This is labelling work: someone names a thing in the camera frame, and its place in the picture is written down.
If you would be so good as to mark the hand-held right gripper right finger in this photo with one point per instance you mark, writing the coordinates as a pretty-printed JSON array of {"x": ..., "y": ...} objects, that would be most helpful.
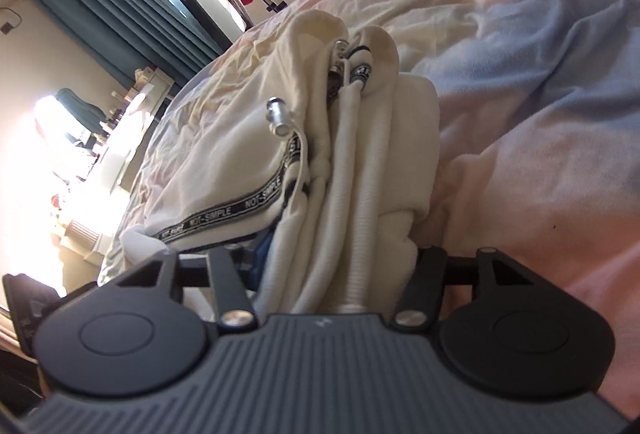
[{"x": 425, "y": 274}]

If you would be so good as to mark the black wall adapter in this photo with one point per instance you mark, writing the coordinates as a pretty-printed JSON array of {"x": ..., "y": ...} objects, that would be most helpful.
[{"x": 6, "y": 27}]

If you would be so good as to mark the bed with pink sheet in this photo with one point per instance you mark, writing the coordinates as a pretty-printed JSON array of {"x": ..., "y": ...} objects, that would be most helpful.
[{"x": 525, "y": 89}]

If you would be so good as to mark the white vanity desk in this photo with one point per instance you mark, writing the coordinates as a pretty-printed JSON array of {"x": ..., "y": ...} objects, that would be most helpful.
[{"x": 150, "y": 89}]

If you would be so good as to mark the cream white hoodie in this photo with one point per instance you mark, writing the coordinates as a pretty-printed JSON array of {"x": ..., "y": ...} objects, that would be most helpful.
[{"x": 225, "y": 154}]

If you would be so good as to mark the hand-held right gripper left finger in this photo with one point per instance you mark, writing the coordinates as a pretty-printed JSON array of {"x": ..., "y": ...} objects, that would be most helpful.
[{"x": 262, "y": 259}]

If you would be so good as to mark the wavy frame mirror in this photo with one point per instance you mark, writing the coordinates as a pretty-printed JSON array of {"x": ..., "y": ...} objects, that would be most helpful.
[{"x": 75, "y": 107}]

